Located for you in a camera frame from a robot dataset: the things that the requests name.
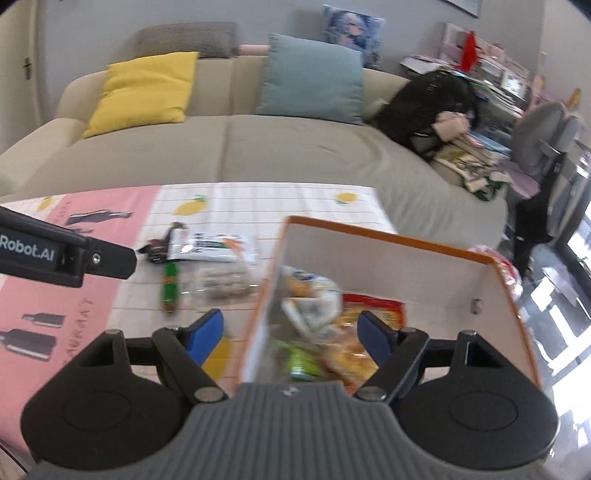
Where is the dark snack packet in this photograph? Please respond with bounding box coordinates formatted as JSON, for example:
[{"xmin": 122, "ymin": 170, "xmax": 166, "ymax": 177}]
[{"xmin": 137, "ymin": 222, "xmax": 188, "ymax": 263}]

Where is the grey cushion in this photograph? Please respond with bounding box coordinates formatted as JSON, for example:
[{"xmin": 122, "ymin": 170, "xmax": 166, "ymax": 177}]
[{"xmin": 135, "ymin": 21, "xmax": 238, "ymax": 59}]

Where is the small green snack packet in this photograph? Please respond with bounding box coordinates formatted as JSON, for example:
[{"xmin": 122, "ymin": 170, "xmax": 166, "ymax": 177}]
[{"xmin": 274, "ymin": 339, "xmax": 324, "ymax": 381}]

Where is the black jacket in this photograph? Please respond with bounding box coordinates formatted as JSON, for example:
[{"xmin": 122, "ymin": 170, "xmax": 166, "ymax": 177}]
[{"xmin": 513, "ymin": 154, "xmax": 566, "ymax": 278}]

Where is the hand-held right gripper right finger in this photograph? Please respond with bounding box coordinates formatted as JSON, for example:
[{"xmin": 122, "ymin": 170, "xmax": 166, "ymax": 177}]
[{"xmin": 353, "ymin": 310, "xmax": 513, "ymax": 401}]

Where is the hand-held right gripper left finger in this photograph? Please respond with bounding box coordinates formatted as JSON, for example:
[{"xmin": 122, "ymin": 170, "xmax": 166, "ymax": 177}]
[{"xmin": 65, "ymin": 308, "xmax": 229, "ymax": 402}]

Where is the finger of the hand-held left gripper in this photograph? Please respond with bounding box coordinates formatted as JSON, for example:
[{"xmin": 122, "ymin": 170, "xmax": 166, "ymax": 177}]
[{"xmin": 85, "ymin": 237, "xmax": 138, "ymax": 280}]

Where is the pink cloth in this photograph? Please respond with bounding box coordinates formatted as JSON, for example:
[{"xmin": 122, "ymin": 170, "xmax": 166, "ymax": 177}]
[{"xmin": 505, "ymin": 164, "xmax": 543, "ymax": 197}]

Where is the clear pack of round snacks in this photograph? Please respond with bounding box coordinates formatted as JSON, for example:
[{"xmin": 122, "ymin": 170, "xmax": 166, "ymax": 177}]
[{"xmin": 191, "ymin": 264, "xmax": 262, "ymax": 303}]

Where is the pink white printed tablecloth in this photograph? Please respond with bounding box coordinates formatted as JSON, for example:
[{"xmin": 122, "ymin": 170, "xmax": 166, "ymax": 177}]
[{"xmin": 0, "ymin": 182, "xmax": 398, "ymax": 462}]

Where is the printed tote bag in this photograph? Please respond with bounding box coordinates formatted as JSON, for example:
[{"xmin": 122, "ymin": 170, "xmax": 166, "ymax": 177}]
[{"xmin": 431, "ymin": 148, "xmax": 511, "ymax": 204}]

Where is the black backpack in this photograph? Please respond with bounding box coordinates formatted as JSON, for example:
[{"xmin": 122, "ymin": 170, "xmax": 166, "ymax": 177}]
[{"xmin": 376, "ymin": 70, "xmax": 481, "ymax": 153}]

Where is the blue cushion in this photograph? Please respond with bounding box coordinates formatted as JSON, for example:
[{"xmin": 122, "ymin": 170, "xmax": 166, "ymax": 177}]
[{"xmin": 253, "ymin": 33, "xmax": 365, "ymax": 126}]

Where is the orange storage box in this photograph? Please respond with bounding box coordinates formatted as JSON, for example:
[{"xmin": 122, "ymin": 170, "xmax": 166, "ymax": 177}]
[{"xmin": 238, "ymin": 215, "xmax": 543, "ymax": 393}]

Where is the yellow cushion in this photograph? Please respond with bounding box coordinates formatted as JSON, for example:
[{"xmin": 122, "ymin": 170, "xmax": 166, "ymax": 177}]
[{"xmin": 81, "ymin": 51, "xmax": 199, "ymax": 139}]

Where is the dark framed wall picture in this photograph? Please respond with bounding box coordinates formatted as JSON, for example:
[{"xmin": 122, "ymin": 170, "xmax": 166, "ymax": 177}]
[{"xmin": 436, "ymin": 0, "xmax": 483, "ymax": 19}]

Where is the red pointed object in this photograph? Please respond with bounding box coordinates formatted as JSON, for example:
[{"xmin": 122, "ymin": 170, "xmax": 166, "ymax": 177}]
[{"xmin": 461, "ymin": 31, "xmax": 478, "ymax": 72}]

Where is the printed figure pillow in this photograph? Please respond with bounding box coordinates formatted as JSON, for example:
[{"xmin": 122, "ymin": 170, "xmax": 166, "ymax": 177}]
[{"xmin": 322, "ymin": 4, "xmax": 386, "ymax": 70}]

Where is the red bag of orange sticks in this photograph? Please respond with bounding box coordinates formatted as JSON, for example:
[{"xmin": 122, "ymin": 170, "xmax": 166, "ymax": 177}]
[{"xmin": 318, "ymin": 295, "xmax": 407, "ymax": 384}]

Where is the long green snack packet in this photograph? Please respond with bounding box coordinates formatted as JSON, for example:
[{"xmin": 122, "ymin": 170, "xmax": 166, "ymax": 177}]
[{"xmin": 159, "ymin": 261, "xmax": 182, "ymax": 315}]

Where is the stack of books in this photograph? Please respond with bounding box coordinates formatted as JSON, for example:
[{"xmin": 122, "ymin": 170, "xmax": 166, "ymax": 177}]
[{"xmin": 434, "ymin": 131, "xmax": 511, "ymax": 164}]

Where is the beige cloth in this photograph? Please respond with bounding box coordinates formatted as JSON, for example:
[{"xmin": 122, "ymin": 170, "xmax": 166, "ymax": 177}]
[{"xmin": 431, "ymin": 111, "xmax": 472, "ymax": 141}]

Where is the white carrot print snack packet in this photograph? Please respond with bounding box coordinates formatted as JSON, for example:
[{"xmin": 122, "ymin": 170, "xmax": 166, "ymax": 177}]
[{"xmin": 167, "ymin": 230, "xmax": 259, "ymax": 264}]

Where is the beige sofa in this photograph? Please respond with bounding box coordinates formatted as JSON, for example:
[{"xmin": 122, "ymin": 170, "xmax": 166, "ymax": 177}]
[{"xmin": 0, "ymin": 53, "xmax": 509, "ymax": 252}]

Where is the green white snack bag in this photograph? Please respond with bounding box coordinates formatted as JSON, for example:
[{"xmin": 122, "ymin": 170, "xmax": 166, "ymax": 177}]
[{"xmin": 281, "ymin": 298, "xmax": 343, "ymax": 340}]

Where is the red plastic packet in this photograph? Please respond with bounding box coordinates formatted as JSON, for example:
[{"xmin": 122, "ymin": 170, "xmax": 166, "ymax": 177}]
[{"xmin": 466, "ymin": 246, "xmax": 525, "ymax": 298}]

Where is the yellow snack bag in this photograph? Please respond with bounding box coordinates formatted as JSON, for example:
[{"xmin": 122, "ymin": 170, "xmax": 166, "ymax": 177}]
[{"xmin": 281, "ymin": 265, "xmax": 343, "ymax": 301}]

